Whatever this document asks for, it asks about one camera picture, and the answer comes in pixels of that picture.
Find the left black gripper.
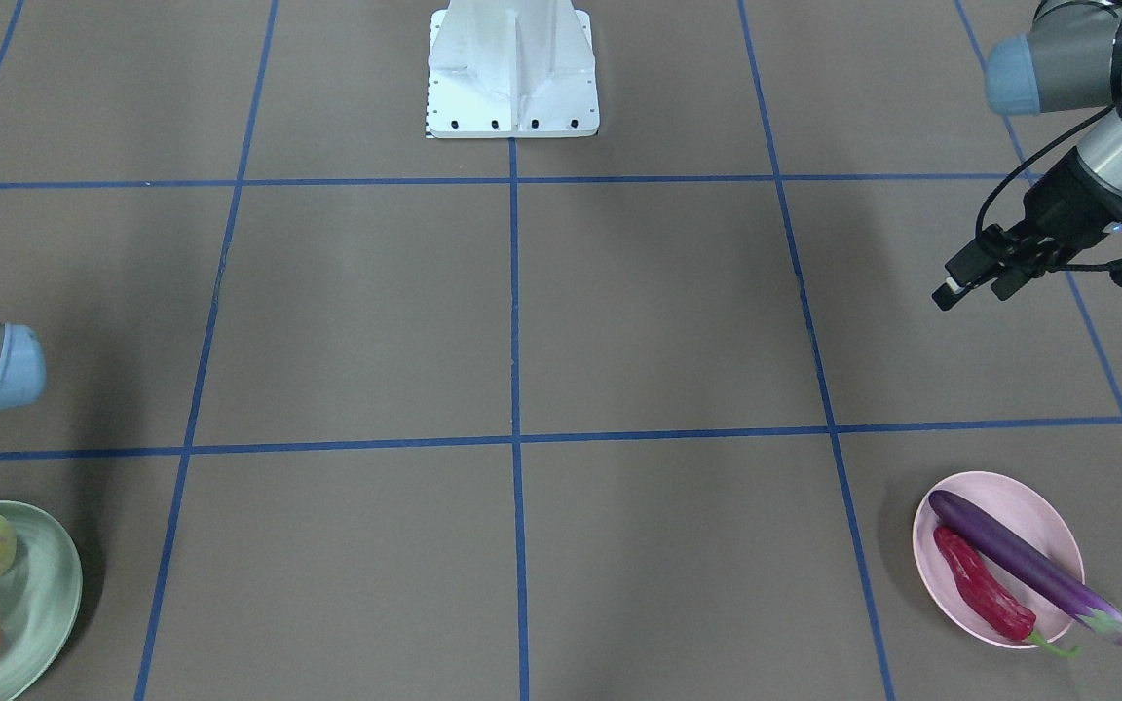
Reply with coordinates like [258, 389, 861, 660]
[931, 146, 1122, 312]

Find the red chili pepper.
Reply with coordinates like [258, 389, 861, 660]
[932, 525, 1080, 658]

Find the purple eggplant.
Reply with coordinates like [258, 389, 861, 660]
[929, 490, 1122, 647]

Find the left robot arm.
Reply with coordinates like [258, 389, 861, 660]
[932, 1, 1122, 311]

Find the light green plate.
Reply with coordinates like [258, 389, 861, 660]
[0, 500, 84, 700]

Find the pink plate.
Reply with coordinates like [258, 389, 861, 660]
[910, 471, 1087, 651]

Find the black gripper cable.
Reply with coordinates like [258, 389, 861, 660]
[974, 102, 1122, 274]

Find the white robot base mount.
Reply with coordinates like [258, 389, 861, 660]
[425, 1, 601, 139]

